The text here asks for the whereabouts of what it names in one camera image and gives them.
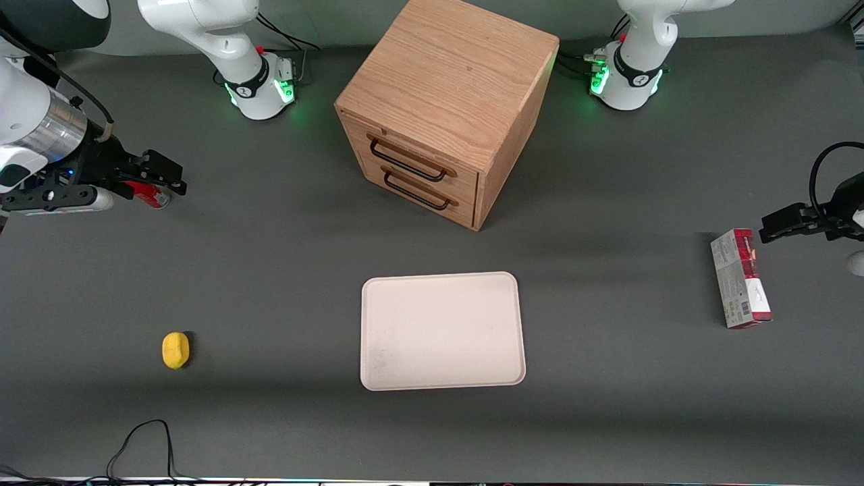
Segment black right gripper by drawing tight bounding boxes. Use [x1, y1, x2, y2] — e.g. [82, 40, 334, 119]
[64, 135, 188, 199]

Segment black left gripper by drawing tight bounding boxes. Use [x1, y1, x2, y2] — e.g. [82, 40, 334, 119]
[759, 172, 864, 244]

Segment red soda can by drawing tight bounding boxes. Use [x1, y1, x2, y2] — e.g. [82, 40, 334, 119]
[127, 181, 173, 210]

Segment white rectangular tray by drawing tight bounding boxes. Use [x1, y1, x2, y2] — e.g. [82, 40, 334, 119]
[360, 271, 527, 392]

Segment red and white carton box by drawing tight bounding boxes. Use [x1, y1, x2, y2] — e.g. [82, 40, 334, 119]
[709, 228, 774, 330]

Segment yellow lemon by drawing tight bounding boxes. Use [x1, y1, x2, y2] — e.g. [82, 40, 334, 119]
[161, 331, 192, 371]

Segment wooden drawer front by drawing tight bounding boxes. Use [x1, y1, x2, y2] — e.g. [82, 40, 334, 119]
[340, 111, 481, 198]
[358, 157, 479, 232]

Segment wooden drawer cabinet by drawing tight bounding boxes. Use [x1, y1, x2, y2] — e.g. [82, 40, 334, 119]
[333, 0, 560, 232]

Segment black looped gripper cable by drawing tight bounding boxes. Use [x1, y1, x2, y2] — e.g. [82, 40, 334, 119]
[809, 141, 864, 218]

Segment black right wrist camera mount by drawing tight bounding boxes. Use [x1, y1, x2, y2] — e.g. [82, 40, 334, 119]
[0, 184, 117, 218]

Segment black cable along right arm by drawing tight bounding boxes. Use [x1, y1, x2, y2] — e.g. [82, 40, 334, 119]
[0, 27, 114, 144]

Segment black wire drawer handle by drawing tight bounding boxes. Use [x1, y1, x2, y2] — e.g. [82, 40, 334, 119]
[382, 167, 460, 212]
[368, 134, 458, 184]

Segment black cable on table edge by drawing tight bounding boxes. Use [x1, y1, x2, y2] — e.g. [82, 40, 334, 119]
[0, 418, 203, 484]

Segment black cables at left arm base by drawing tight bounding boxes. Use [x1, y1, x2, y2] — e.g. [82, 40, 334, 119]
[556, 13, 630, 80]

